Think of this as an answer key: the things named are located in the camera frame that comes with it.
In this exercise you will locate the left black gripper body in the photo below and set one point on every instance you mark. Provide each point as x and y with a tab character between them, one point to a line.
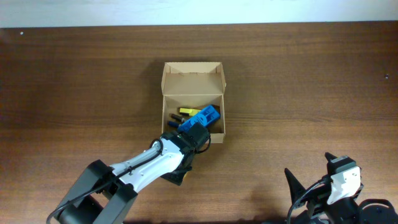
177	175

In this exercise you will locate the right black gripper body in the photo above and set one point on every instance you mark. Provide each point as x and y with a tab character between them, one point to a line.
318	197

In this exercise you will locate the blue whiteboard marker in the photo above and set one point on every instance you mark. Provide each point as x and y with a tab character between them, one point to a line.
173	124

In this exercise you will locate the yellow highlighter pen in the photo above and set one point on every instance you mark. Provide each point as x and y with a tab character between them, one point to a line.
188	111

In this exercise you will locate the black whiteboard marker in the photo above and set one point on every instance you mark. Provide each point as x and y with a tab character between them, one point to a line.
178	118

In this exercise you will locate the brown cardboard box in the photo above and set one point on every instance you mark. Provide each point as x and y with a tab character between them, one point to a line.
194	85

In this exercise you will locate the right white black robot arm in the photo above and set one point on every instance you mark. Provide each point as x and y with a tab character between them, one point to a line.
368	212

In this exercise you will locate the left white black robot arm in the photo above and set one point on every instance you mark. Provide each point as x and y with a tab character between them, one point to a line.
105	194

